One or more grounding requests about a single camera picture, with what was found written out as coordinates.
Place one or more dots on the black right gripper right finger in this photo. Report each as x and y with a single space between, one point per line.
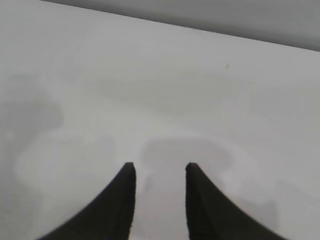
207 215

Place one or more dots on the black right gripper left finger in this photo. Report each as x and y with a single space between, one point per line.
112 212

